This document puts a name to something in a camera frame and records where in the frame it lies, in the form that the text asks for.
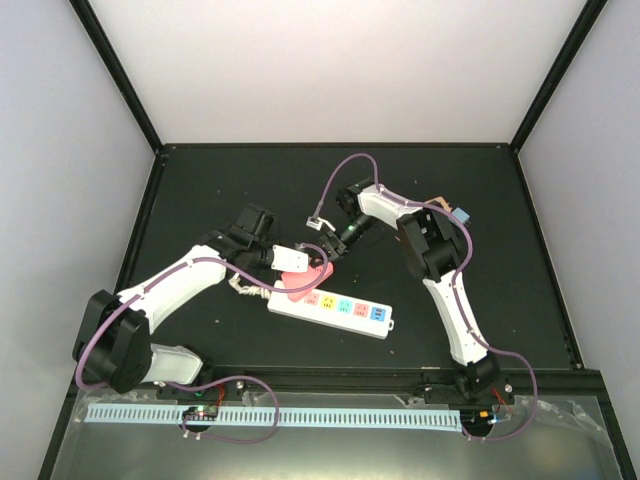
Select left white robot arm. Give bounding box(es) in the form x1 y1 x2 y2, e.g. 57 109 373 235
72 204 309 399

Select white coiled cord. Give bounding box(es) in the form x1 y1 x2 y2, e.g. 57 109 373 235
227 273 274 302

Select left circuit board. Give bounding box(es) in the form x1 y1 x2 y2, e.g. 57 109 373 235
182 405 218 422

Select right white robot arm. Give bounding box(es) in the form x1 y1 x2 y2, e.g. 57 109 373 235
306 179 499 403

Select circuit board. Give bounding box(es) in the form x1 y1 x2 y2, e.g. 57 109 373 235
182 405 218 422
460 410 500 428

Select orange cube plug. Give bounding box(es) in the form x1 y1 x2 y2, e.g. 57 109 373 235
427 196 452 213

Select blue cube plug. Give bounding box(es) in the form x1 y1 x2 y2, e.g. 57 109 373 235
452 208 470 225

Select right circuit board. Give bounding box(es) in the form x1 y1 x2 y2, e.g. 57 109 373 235
460 410 500 428

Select light blue slotted cable duct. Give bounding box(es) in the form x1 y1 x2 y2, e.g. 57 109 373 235
84 404 462 433

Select black aluminium frame rail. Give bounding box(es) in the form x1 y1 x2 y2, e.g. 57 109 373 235
186 364 606 404

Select pink extension socket adapter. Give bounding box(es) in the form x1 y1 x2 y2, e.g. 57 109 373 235
281 262 334 302

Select white power strip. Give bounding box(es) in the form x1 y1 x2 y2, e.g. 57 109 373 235
267 289 395 340

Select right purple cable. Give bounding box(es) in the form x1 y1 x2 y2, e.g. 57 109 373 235
314 153 539 443

